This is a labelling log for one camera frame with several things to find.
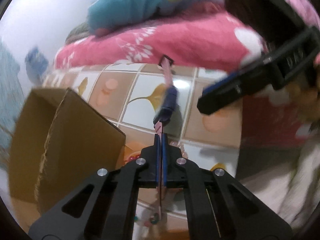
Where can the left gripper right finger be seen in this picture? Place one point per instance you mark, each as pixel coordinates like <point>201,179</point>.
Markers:
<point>217,205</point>

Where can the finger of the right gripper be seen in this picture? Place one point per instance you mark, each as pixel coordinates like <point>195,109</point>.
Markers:
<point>232,92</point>

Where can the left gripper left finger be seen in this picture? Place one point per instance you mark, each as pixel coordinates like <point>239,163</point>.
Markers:
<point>102,206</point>

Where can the brown cardboard box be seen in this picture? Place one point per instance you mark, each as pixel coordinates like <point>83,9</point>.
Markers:
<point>59,141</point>

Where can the pink floral blanket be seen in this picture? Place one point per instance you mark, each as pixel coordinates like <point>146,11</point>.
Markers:
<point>213,41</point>

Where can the tile pattern table mat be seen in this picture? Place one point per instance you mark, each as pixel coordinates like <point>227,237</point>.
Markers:
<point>130,96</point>

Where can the blue pillow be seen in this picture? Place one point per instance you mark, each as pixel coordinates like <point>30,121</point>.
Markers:
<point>105,16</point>

